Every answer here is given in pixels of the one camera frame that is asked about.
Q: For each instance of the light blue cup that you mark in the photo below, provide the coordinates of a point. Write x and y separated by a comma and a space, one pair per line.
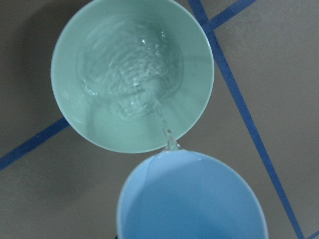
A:
188, 195

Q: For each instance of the light green bowl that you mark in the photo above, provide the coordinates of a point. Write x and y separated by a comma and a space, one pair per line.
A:
124, 72

